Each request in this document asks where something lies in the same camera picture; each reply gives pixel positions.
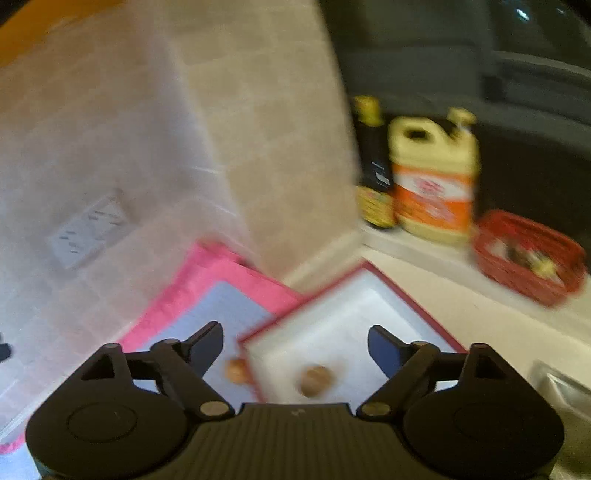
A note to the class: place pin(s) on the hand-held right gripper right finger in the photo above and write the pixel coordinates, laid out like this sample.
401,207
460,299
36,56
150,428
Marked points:
383,350

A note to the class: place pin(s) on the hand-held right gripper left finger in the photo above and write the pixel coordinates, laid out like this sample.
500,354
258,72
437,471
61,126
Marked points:
210,344

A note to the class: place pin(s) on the brown kiwi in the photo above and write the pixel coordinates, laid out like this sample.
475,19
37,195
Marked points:
238,369
315,379

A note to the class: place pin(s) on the red cardboard box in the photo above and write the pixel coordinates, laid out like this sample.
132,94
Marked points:
351,314

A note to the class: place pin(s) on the blue mat with pink frill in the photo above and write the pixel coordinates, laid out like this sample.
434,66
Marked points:
221,295

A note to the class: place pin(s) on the red plastic basket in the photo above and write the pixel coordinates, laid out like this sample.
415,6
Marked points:
508,240

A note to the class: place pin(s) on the yellow dish soap bottle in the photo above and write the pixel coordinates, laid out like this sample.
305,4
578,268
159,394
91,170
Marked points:
434,184

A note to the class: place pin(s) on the clear plastic bag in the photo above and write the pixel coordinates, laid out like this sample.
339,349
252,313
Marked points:
558,383

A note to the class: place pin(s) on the dark soy sauce bottle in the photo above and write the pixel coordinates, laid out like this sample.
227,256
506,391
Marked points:
374,161

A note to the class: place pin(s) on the orange panel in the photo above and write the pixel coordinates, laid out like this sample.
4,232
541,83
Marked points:
37,23

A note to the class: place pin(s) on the white wall socket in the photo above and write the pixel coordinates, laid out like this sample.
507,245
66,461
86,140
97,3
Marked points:
69,244
108,214

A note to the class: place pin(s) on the dark window frame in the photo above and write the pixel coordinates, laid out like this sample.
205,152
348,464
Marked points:
415,46

